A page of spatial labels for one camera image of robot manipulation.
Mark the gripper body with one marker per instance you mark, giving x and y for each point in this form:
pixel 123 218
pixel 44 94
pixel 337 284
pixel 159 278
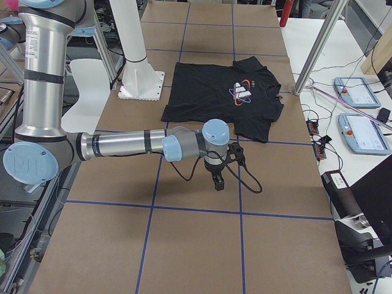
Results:
pixel 214 168

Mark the metal reacher grabber tool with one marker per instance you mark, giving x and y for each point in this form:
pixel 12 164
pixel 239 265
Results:
pixel 352 108

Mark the black box device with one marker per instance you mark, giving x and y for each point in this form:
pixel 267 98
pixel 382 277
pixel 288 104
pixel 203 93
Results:
pixel 343 203

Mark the orange terminal block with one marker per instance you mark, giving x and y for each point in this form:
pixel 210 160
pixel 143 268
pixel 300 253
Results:
pixel 313 127
pixel 319 151

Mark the white chair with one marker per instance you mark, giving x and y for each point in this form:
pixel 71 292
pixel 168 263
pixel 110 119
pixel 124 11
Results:
pixel 94 89

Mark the aluminium table frame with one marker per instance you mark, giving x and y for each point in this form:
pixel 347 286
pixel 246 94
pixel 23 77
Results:
pixel 23 209

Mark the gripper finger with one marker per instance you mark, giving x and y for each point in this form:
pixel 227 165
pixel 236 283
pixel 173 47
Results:
pixel 216 180
pixel 220 182

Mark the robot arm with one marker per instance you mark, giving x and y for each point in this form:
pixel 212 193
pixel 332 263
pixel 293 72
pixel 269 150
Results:
pixel 42 147

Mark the aluminium frame post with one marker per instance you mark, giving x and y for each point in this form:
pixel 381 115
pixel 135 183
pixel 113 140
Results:
pixel 320 41

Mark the pink plush toy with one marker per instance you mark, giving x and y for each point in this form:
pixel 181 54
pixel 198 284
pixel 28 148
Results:
pixel 12 4

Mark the red fire extinguisher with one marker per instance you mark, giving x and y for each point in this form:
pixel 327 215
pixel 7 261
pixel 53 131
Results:
pixel 286 13

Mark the near teach pendant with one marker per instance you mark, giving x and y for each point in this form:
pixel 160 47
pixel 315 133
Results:
pixel 362 135

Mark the far orange terminal block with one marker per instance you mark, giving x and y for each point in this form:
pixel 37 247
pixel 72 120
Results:
pixel 313 127

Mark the black graphic t-shirt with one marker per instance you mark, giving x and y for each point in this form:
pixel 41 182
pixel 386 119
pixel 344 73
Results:
pixel 245 94

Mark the teach pendant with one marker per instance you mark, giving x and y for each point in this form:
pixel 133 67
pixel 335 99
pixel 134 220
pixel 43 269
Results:
pixel 362 135
pixel 356 92

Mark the far teach pendant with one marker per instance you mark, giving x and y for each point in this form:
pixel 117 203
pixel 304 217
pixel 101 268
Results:
pixel 356 92

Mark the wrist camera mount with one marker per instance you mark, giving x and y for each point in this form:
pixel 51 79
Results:
pixel 235 153

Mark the wooden board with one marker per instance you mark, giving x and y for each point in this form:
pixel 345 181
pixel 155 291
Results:
pixel 379 56

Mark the near orange terminal block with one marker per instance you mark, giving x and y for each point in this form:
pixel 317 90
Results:
pixel 319 151

